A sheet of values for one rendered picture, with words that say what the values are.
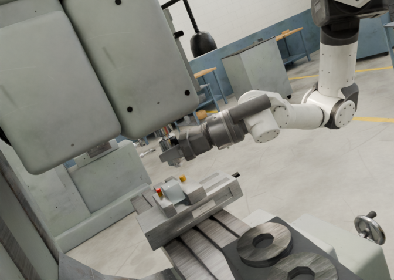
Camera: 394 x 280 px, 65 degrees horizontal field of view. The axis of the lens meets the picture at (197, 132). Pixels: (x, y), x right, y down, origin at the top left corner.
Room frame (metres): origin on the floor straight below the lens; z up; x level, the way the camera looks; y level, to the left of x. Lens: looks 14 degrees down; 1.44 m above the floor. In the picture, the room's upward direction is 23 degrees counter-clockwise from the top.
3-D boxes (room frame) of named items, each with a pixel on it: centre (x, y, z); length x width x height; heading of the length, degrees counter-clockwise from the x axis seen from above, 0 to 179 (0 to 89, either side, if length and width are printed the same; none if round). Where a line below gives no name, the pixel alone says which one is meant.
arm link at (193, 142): (0.75, -0.01, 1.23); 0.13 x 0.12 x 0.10; 174
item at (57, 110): (0.70, 0.26, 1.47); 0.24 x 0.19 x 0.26; 19
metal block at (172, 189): (0.98, 0.15, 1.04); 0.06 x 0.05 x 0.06; 17
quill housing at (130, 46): (0.76, 0.08, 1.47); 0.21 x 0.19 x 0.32; 19
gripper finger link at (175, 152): (0.73, 0.08, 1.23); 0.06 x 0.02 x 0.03; 84
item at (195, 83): (0.80, -0.03, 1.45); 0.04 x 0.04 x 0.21; 19
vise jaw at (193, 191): (1.00, 0.10, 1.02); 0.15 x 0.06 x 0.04; 17
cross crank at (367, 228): (0.93, -0.39, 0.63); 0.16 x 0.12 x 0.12; 109
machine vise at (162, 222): (0.99, 0.13, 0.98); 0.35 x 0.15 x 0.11; 107
